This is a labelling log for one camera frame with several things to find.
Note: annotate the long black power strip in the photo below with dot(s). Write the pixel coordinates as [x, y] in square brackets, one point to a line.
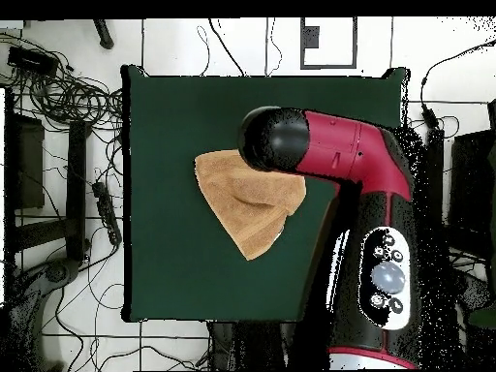
[106, 213]

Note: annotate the black upright bar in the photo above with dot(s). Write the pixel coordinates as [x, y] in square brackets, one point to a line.
[435, 162]

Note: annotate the black power supply box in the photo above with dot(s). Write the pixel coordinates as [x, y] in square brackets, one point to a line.
[33, 61]

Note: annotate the large black box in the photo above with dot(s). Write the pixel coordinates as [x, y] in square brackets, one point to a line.
[472, 186]

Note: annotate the black frame stand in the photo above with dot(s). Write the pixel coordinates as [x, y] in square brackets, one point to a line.
[75, 186]

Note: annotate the black angled leg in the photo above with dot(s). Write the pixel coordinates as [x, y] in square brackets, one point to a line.
[104, 35]

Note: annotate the black robot pedestal stand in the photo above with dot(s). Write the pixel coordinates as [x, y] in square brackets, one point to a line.
[248, 345]

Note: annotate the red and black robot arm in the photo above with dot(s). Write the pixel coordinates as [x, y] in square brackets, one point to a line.
[348, 155]

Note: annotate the dark green rounded object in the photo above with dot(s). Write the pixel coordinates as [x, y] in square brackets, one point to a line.
[484, 317]

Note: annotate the grey pedestal leg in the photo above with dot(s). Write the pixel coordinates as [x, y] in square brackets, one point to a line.
[474, 290]
[58, 271]

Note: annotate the dark green table cloth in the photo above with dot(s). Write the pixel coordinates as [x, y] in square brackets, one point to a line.
[174, 252]

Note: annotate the orange terry towel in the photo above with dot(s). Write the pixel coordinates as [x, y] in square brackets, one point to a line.
[248, 209]

